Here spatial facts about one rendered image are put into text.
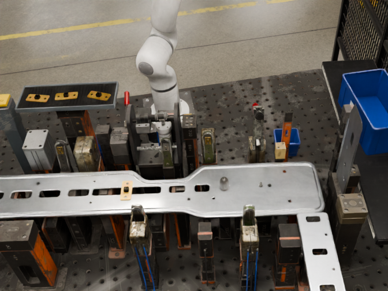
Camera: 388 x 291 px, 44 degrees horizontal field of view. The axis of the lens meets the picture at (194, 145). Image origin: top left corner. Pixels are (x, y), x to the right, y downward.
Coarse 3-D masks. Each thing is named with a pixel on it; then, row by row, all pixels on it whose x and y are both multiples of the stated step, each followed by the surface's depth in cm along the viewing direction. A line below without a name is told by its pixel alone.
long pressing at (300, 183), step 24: (216, 168) 171; (240, 168) 170; (264, 168) 170; (288, 168) 169; (312, 168) 169; (0, 192) 170; (168, 192) 165; (192, 192) 164; (216, 192) 163; (240, 192) 163; (264, 192) 162; (288, 192) 162; (312, 192) 161; (0, 216) 162; (24, 216) 162; (48, 216) 162; (72, 216) 161; (216, 216) 157; (240, 216) 157; (264, 216) 157
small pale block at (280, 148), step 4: (276, 144) 168; (280, 144) 168; (284, 144) 168; (276, 148) 167; (280, 148) 167; (284, 148) 167; (276, 152) 168; (280, 152) 168; (284, 152) 168; (276, 156) 170; (280, 156) 170; (284, 156) 170; (276, 160) 171; (280, 160) 172
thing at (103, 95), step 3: (90, 93) 179; (93, 93) 179; (96, 93) 177; (99, 93) 177; (102, 93) 178; (105, 93) 178; (87, 96) 178; (90, 96) 178; (93, 96) 177; (96, 96) 177; (99, 96) 177; (102, 96) 177; (105, 96) 177; (108, 96) 177; (99, 99) 176; (102, 99) 176; (105, 99) 176
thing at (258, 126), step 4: (256, 108) 160; (260, 108) 160; (256, 112) 160; (260, 112) 158; (256, 116) 158; (260, 116) 158; (256, 120) 163; (260, 120) 163; (256, 124) 164; (260, 124) 164; (256, 128) 165; (260, 128) 165; (256, 132) 166; (260, 132) 166; (252, 136) 169; (256, 136) 167; (260, 136) 167; (252, 140) 169; (260, 140) 169; (260, 148) 170
